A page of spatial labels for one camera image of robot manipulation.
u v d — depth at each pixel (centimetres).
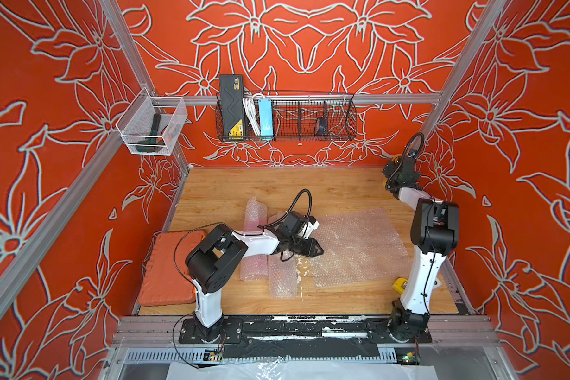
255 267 78
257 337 73
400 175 82
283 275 76
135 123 80
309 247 78
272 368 67
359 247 92
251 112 86
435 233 57
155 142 82
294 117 98
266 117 90
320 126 93
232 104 88
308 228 83
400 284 81
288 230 73
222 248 54
